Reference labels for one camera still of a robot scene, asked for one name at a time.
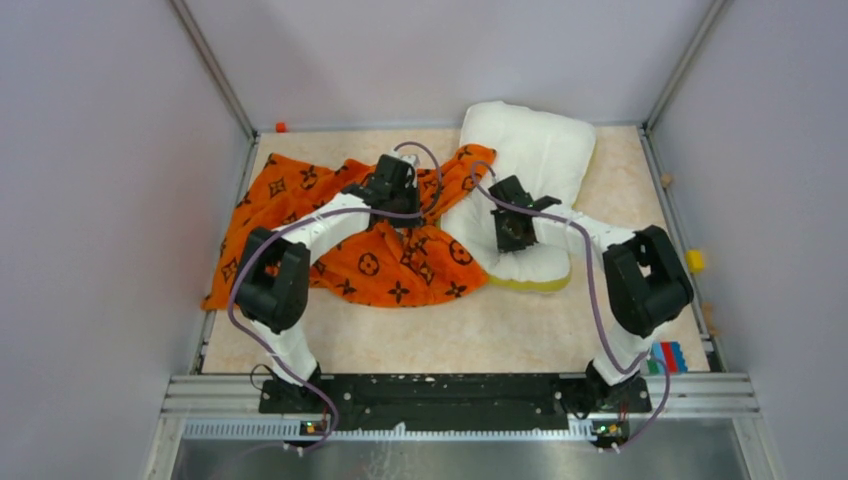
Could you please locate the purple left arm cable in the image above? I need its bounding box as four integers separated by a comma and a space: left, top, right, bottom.
226, 140, 444, 458

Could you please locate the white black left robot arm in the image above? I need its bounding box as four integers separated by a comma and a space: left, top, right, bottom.
226, 152, 423, 414

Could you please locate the orange patterned pillowcase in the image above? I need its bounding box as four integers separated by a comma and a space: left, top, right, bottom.
201, 144, 497, 310

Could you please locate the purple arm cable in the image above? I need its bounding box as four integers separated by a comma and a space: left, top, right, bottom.
469, 160, 672, 455
226, 140, 444, 458

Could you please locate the white pillow yellow edge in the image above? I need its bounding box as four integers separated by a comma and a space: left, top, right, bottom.
440, 101, 597, 293

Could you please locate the aluminium front rail frame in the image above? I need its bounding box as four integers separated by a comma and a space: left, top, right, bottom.
161, 373, 761, 443

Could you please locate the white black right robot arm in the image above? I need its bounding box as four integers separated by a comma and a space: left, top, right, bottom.
481, 176, 694, 412

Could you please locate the tan wooden piece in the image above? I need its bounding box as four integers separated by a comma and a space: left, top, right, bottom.
701, 302, 720, 337

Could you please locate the yellow toy block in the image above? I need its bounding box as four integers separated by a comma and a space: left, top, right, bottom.
685, 249, 706, 274

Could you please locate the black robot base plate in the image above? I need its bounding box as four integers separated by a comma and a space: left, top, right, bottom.
258, 373, 652, 433

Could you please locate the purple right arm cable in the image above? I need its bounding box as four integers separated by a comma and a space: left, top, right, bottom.
469, 160, 672, 455

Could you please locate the multicolour toy brick stack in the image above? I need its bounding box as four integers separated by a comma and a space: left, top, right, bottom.
645, 341, 688, 375

